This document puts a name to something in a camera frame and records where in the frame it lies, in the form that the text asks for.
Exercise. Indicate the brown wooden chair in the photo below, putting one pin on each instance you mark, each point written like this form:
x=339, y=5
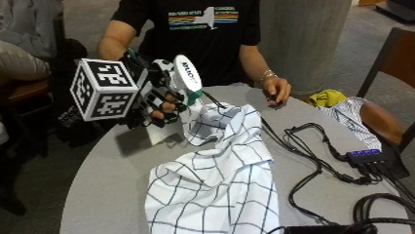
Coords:
x=24, y=89

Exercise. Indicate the black hub with blue lights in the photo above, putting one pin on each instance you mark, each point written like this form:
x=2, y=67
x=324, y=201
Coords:
x=365, y=156

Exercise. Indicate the black bag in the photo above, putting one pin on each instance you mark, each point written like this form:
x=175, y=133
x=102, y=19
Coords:
x=75, y=120

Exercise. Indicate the white checked cloth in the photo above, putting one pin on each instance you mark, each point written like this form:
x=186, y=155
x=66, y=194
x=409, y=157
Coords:
x=215, y=182

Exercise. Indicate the dark wooden chair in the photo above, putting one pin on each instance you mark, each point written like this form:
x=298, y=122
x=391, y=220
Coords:
x=388, y=65

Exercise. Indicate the white marker cube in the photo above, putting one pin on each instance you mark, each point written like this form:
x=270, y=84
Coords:
x=103, y=91

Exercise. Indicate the grey concrete pillar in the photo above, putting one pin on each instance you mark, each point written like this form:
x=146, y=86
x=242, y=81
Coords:
x=302, y=42

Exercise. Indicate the striped white cloth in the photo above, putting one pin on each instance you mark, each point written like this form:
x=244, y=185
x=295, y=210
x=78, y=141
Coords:
x=352, y=117

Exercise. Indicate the yellow cloth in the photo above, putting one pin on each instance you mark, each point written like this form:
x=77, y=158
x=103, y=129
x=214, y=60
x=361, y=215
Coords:
x=326, y=97

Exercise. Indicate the the person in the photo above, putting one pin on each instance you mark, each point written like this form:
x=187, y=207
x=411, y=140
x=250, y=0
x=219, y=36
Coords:
x=198, y=42

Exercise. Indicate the black device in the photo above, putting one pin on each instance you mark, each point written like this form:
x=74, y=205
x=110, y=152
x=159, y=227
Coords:
x=328, y=229

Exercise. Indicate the white clothes iron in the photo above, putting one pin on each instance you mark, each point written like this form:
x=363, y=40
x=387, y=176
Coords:
x=186, y=75

